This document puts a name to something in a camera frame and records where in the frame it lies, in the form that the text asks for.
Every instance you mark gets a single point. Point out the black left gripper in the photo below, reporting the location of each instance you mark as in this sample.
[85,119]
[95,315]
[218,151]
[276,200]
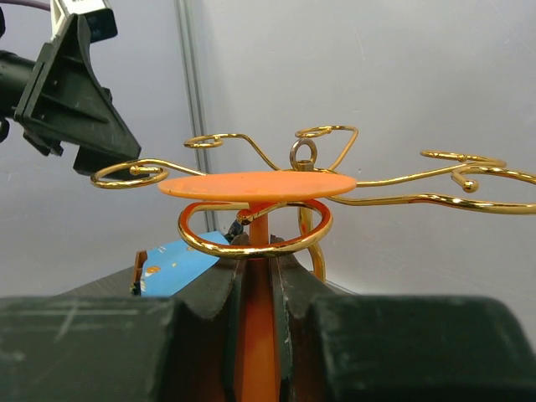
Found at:
[57,99]

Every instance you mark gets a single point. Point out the orange plastic wine glass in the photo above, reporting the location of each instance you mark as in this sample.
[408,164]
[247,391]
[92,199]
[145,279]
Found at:
[253,196]

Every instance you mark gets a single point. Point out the gold wire glass rack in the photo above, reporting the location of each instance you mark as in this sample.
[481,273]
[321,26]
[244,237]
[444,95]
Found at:
[283,208]

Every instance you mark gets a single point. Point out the blue patterned cloth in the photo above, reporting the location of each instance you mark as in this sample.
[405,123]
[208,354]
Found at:
[172,266]

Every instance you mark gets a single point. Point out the wooden compartment tray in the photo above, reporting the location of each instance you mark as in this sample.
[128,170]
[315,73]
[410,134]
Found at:
[135,288]

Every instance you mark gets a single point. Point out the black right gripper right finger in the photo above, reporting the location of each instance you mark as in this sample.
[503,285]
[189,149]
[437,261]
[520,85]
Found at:
[343,347]

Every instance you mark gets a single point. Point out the dark patterned cloth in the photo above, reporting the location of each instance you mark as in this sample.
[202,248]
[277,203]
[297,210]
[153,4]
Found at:
[234,232]

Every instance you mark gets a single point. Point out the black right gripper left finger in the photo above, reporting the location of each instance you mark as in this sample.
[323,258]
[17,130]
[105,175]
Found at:
[129,348]

